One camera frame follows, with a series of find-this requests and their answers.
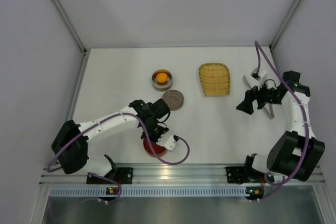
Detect red round lid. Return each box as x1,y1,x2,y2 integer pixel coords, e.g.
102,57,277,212
143,139,167,157

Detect metal tongs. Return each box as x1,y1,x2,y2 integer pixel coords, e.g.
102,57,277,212
243,75,275,120

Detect beige round lid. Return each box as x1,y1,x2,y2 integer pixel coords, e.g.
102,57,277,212
162,90,184,111

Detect beige metal container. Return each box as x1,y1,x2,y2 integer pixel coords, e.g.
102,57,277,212
151,69,173,91

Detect orange round food piece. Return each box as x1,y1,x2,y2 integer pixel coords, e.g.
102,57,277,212
156,72,169,85

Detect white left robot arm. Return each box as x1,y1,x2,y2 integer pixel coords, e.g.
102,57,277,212
51,99,177,176

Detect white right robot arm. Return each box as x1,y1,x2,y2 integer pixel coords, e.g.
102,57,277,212
236,69,325,182

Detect woven bamboo tray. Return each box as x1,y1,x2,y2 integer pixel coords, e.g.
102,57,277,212
198,62,231,97

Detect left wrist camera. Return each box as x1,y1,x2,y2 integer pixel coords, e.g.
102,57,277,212
157,133,178,152

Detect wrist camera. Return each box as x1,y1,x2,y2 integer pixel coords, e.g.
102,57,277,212
157,133,178,152
250,68,268,82

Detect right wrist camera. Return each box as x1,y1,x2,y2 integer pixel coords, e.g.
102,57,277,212
250,68,268,82

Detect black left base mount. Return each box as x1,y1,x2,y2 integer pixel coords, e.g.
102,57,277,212
86,167,133,185

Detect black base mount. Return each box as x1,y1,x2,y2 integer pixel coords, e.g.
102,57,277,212
86,167,133,185
226,166,265,185

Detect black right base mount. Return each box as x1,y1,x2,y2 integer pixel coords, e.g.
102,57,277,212
226,166,265,185

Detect grey slotted cable duct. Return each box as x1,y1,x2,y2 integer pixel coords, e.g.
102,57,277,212
48,186,265,198

